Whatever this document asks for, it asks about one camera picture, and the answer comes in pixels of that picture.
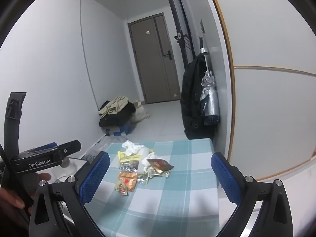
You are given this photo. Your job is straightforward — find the blue cardboard box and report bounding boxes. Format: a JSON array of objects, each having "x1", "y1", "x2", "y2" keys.
[{"x1": 104, "y1": 121, "x2": 136, "y2": 137}]

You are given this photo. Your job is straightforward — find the small white tissue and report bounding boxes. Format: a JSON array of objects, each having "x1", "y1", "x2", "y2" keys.
[{"x1": 142, "y1": 152, "x2": 158, "y2": 166}]

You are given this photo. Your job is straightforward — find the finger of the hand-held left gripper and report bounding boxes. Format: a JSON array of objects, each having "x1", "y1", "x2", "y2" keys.
[
  {"x1": 21, "y1": 142, "x2": 59, "y2": 157},
  {"x1": 4, "y1": 92, "x2": 27, "y2": 159}
]

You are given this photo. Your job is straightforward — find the grey plastic bag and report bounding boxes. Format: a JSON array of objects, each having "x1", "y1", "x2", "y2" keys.
[{"x1": 85, "y1": 136, "x2": 129, "y2": 163}]

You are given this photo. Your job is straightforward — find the yellow clear plastic packet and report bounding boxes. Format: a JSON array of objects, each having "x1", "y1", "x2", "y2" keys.
[{"x1": 118, "y1": 150, "x2": 142, "y2": 173}]

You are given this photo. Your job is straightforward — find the black clothing pile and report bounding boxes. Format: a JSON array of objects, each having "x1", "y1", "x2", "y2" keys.
[{"x1": 99, "y1": 101, "x2": 137, "y2": 127}]

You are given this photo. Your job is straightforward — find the checked tablecloth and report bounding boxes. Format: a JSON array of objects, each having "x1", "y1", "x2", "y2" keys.
[{"x1": 84, "y1": 139, "x2": 220, "y2": 237}]

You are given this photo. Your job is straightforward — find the grey brown door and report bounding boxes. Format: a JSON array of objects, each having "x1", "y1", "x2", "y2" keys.
[{"x1": 128, "y1": 12, "x2": 181, "y2": 104}]

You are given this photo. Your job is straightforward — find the beige cloth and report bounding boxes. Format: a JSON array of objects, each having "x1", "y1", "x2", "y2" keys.
[{"x1": 99, "y1": 96, "x2": 130, "y2": 116}]

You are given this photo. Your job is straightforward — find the green white wrapper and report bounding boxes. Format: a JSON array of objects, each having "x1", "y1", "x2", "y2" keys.
[{"x1": 137, "y1": 166, "x2": 171, "y2": 185}]

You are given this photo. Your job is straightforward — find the person's left hand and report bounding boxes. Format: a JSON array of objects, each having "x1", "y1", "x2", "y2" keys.
[{"x1": 0, "y1": 173, "x2": 52, "y2": 209}]

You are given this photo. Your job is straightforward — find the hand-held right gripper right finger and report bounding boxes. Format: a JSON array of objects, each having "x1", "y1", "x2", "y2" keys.
[{"x1": 211, "y1": 152, "x2": 294, "y2": 237}]

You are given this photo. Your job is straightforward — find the black metal door frame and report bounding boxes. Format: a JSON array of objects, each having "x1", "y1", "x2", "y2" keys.
[{"x1": 162, "y1": 0, "x2": 195, "y2": 63}]

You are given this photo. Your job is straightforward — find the orange snack packet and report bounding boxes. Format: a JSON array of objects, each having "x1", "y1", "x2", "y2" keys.
[{"x1": 114, "y1": 171, "x2": 138, "y2": 195}]

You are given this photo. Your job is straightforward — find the white wardrobe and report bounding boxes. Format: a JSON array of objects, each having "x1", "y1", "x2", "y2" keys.
[{"x1": 205, "y1": 0, "x2": 316, "y2": 181}]

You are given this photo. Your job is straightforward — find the silver folding umbrella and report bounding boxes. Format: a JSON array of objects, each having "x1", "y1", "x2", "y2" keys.
[{"x1": 199, "y1": 37, "x2": 220, "y2": 125}]

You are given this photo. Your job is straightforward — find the black backpack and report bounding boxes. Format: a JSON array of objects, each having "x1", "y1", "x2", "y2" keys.
[{"x1": 180, "y1": 54, "x2": 215, "y2": 140}]

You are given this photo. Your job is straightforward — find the large white tissue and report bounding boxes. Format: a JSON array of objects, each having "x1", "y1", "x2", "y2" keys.
[{"x1": 122, "y1": 140, "x2": 153, "y2": 156}]

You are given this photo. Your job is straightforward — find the beige tote bag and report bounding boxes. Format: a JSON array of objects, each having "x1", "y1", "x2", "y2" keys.
[{"x1": 132, "y1": 100, "x2": 150, "y2": 122}]

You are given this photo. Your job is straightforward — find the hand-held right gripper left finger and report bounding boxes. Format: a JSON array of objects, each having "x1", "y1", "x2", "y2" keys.
[{"x1": 29, "y1": 151, "x2": 110, "y2": 237}]

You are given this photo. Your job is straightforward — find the brown foil packet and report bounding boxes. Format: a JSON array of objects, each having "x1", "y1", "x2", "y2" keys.
[{"x1": 147, "y1": 158, "x2": 174, "y2": 172}]

